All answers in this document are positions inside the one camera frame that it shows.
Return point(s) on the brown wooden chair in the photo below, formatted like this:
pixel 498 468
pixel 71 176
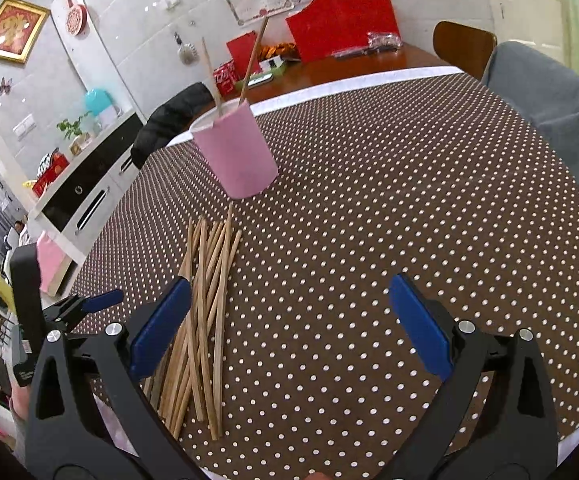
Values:
pixel 462 45

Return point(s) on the round red wall ornament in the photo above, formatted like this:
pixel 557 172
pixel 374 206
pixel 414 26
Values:
pixel 75 20

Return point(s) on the grey cloth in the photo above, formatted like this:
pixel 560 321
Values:
pixel 554 105

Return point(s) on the pink box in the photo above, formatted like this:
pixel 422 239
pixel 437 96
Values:
pixel 52 265

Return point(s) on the red patterned box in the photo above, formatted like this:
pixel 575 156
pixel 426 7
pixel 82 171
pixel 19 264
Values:
pixel 52 175

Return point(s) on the red envelope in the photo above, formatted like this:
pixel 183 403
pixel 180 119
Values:
pixel 242 52

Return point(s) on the silver hanging ornament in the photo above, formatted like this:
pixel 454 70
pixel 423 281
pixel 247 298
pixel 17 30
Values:
pixel 185 52

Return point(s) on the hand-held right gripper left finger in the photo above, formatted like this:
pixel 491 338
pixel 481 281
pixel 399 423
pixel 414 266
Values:
pixel 162 330

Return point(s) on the white cabinet with black drawers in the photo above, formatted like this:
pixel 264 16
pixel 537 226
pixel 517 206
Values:
pixel 89 180

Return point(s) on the white wall switch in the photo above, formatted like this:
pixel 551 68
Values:
pixel 24 126

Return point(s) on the red and white carton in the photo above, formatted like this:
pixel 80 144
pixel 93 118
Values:
pixel 224 77

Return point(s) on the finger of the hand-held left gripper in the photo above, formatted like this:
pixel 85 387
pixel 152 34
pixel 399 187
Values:
pixel 102 300

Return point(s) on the pink cup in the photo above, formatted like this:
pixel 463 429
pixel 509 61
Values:
pixel 237 155

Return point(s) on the brown polka dot tablecloth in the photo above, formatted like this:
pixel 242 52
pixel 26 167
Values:
pixel 369 210

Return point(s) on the pile of wooden chopsticks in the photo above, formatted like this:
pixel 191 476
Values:
pixel 204 280

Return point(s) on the butterfly wall decal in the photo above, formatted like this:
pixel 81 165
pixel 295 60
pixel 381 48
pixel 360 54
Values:
pixel 4 86

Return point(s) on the gold framed picture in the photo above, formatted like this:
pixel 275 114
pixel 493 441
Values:
pixel 12 30

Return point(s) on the brown wooden desk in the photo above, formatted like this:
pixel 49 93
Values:
pixel 349 70

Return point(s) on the small potted plant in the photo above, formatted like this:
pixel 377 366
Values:
pixel 72 132

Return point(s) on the black jacket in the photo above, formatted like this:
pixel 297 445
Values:
pixel 169 120

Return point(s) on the wooden chopstick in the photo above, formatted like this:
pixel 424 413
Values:
pixel 210 77
pixel 253 62

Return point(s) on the red paper bag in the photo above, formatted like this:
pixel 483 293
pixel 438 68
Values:
pixel 342 25

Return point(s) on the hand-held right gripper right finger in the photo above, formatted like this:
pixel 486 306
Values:
pixel 419 325

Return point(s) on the clear plastic bag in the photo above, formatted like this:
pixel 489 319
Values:
pixel 383 41

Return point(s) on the teal round appliance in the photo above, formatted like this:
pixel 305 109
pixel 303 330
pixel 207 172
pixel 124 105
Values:
pixel 98 101

